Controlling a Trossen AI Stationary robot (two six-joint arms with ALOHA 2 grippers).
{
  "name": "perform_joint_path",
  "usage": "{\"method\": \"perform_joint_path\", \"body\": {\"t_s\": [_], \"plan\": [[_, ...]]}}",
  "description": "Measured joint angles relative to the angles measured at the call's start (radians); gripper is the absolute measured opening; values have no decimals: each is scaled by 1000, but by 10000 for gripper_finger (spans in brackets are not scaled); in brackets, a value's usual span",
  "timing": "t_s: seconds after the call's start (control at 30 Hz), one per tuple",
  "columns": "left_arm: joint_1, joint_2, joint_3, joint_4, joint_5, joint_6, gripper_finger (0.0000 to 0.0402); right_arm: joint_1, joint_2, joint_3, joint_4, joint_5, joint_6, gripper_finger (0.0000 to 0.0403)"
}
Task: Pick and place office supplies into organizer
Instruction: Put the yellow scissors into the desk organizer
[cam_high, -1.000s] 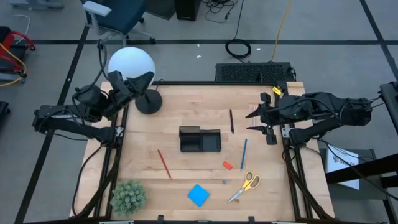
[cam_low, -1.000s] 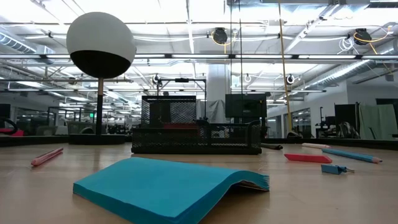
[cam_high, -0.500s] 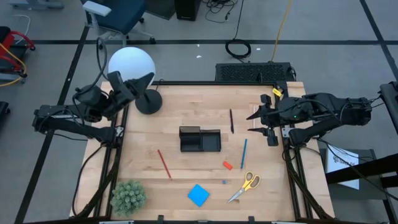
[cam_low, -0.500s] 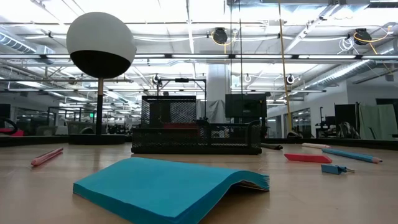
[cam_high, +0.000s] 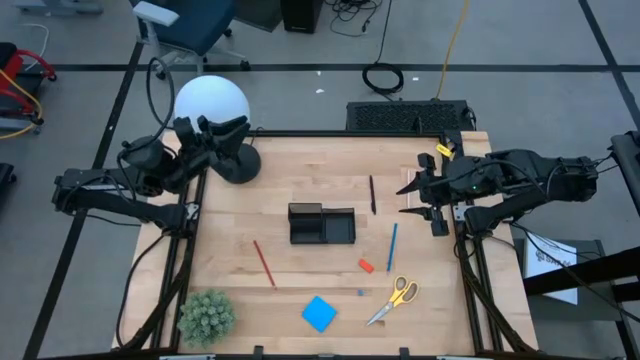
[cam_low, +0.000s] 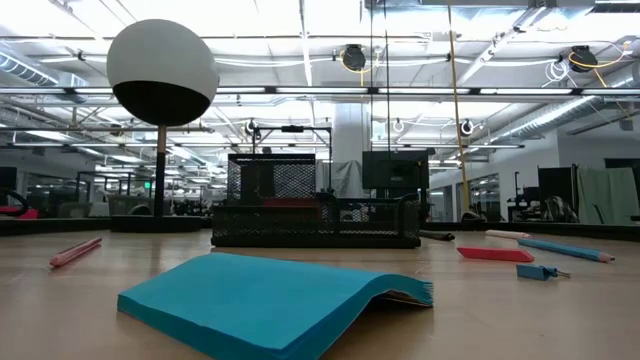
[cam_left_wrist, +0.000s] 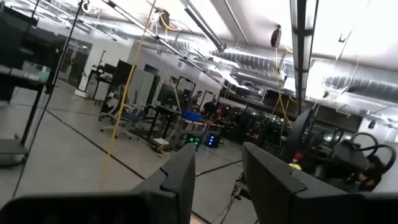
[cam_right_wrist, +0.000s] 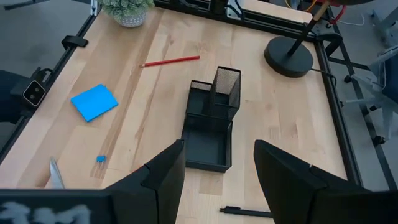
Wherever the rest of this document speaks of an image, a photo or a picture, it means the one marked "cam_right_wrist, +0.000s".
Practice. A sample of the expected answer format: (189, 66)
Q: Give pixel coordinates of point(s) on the blue sticky note pad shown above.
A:
(94, 102)

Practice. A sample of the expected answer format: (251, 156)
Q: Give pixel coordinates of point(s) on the black mesh desk organizer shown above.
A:
(208, 146)

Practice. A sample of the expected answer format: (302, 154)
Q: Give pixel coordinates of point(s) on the white globe lamp black base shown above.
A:
(287, 59)

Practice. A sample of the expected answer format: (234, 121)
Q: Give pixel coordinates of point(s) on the black pen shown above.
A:
(245, 212)

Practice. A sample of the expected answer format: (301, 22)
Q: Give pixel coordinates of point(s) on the green potted plant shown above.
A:
(127, 11)

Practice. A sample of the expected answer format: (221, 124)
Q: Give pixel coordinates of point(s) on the red pencil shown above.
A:
(171, 61)

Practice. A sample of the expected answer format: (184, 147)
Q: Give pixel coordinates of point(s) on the black frame clamp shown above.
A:
(74, 42)

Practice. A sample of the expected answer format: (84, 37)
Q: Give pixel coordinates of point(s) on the blue office chair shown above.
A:
(382, 90)

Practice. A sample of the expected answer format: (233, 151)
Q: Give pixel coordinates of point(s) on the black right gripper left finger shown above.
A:
(155, 193)

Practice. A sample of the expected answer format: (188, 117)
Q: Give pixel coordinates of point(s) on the blue binder clip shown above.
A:
(100, 159)

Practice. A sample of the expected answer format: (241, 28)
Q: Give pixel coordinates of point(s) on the red cart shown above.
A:
(340, 14)

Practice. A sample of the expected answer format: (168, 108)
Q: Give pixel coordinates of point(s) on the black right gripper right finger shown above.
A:
(289, 186)

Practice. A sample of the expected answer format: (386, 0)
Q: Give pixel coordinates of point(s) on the black table frame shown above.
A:
(335, 109)

